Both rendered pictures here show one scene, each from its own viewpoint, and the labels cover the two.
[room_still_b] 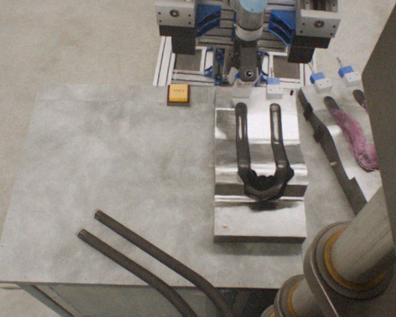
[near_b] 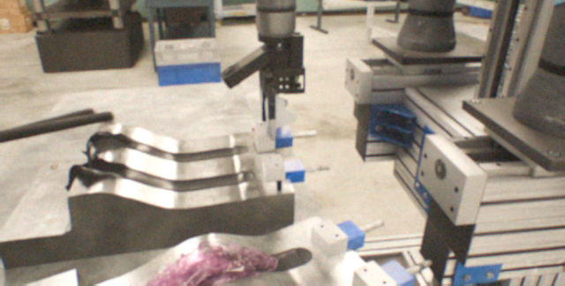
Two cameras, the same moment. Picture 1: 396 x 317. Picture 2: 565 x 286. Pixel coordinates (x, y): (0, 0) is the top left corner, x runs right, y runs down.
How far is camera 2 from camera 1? 1.41 m
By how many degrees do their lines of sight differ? 61
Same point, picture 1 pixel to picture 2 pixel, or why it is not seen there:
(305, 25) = (426, 161)
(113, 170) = (161, 119)
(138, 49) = not seen: hidden behind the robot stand
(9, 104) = (327, 174)
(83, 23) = not seen: hidden behind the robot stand
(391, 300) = not seen: outside the picture
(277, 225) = (32, 209)
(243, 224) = (48, 180)
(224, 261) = (18, 196)
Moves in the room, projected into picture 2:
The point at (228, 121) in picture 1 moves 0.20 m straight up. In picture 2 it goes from (213, 145) to (206, 56)
